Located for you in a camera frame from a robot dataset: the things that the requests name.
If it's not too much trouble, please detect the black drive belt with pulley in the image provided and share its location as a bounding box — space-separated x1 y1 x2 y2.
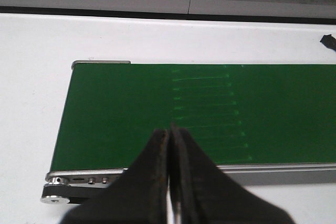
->
40 177 105 205

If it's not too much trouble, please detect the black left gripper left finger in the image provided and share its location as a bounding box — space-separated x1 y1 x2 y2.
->
61 130 169 223

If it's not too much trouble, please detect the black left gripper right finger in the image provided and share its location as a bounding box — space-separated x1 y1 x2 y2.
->
170 125 293 223

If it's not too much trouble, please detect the aluminium conveyor frame rail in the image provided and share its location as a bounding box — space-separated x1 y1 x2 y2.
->
45 60 336 189

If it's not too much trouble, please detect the black sensor with cable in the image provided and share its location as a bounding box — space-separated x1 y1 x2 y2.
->
320 34 336 51

